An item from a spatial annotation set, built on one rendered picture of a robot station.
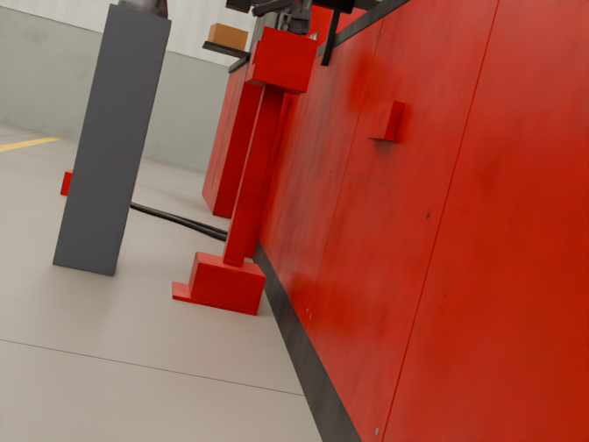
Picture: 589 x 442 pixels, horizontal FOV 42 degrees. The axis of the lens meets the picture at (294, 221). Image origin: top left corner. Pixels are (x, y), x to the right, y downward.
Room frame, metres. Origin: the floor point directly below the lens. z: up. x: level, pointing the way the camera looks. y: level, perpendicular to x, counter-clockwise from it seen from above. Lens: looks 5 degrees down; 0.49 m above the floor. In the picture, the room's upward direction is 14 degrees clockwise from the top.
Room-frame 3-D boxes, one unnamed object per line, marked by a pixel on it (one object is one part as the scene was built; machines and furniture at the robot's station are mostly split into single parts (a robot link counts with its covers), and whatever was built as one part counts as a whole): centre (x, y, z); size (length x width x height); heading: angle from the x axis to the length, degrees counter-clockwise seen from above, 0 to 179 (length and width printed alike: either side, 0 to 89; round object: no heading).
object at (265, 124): (2.30, 0.15, 0.39); 0.06 x 0.06 x 0.54; 11
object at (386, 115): (1.44, -0.12, 0.59); 0.15 x 0.02 x 0.07; 8
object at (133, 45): (2.34, 0.59, 0.39); 0.18 x 0.18 x 0.78; 11
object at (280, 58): (2.30, 0.15, 0.75); 0.20 x 0.16 x 0.18; 11
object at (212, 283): (2.29, 0.18, 0.06); 0.25 x 0.20 x 0.12; 101
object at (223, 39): (4.77, 0.66, 1.05); 0.30 x 0.28 x 0.14; 11
